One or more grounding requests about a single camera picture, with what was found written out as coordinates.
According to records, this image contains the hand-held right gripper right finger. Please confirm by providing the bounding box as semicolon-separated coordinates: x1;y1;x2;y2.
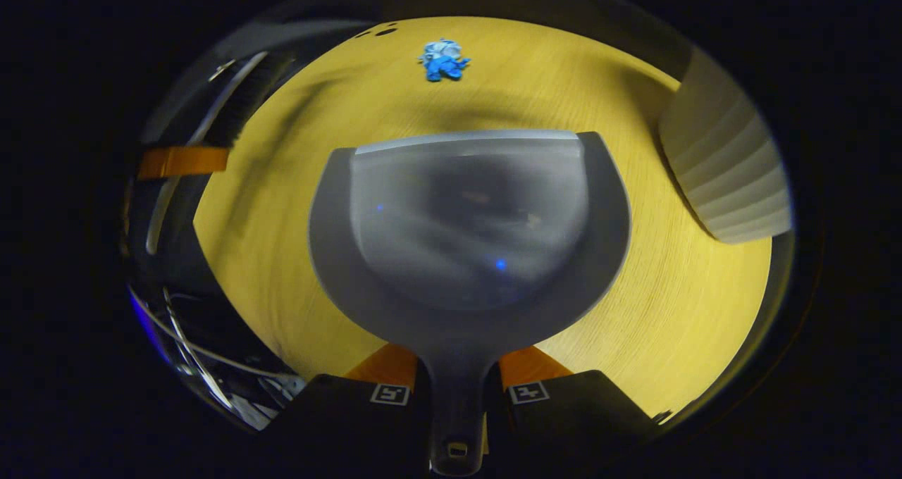
486;345;663;469

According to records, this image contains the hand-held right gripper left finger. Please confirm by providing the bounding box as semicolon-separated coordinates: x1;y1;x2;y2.
282;343;432;466

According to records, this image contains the small grey broom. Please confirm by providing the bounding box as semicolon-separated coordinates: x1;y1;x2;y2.
144;51;297;256

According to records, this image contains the grey dustpan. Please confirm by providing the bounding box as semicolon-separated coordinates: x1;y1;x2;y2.
308;130;632;477

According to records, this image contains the light blue paper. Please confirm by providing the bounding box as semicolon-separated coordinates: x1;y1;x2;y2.
420;39;463;61

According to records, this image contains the white ribbed garbage bin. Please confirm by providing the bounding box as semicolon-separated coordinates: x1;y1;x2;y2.
659;46;793;245

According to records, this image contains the purple glowing screen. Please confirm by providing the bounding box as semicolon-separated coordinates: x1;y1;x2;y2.
129;289;166;363

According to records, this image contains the white cable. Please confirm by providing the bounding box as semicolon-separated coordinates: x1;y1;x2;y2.
128;285;305;413

